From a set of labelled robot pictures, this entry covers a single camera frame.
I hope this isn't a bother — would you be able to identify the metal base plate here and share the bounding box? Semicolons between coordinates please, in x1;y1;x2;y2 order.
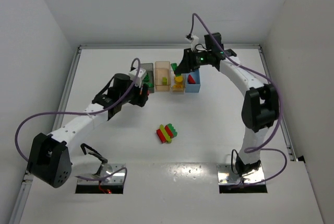
217;163;266;186
77;163;127;186

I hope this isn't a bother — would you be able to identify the orange transparent container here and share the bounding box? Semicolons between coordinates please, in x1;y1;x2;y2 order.
154;61;171;92

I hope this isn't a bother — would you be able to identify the yellow round lego piece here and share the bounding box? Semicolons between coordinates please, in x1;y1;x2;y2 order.
174;76;183;84

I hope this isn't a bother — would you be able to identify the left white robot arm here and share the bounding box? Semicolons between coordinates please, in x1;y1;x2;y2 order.
27;68;149;188

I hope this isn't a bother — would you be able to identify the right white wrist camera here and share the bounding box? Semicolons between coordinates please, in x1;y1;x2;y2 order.
185;34;199;51

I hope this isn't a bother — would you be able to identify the back aluminium frame rail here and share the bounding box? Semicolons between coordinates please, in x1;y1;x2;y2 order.
79;43;261;50

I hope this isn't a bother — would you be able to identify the red green lego stack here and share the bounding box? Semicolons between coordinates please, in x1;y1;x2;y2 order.
156;123;178;144

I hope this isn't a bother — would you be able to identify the left aluminium frame rail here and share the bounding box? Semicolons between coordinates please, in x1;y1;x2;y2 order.
52;45;81;131

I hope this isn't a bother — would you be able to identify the grey transparent container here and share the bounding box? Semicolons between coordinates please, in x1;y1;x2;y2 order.
141;63;154;93

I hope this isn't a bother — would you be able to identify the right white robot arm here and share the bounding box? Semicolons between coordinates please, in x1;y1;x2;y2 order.
174;33;280;176

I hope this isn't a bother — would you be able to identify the blue container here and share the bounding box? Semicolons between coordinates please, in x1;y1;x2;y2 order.
185;69;201;93

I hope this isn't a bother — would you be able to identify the small lime green lego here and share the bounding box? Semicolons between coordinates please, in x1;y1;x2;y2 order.
162;77;168;85

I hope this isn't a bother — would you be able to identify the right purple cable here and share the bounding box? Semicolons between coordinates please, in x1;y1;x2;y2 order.
185;13;288;188

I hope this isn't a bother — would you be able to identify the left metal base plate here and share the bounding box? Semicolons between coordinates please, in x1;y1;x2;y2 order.
77;163;127;186

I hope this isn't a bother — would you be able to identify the red curved lego piece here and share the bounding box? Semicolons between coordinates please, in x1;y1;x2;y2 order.
187;75;196;85

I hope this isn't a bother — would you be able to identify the clear transparent container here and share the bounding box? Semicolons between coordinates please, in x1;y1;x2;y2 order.
170;63;185;93

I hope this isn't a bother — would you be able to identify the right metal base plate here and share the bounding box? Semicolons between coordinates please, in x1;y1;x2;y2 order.
217;163;266;186

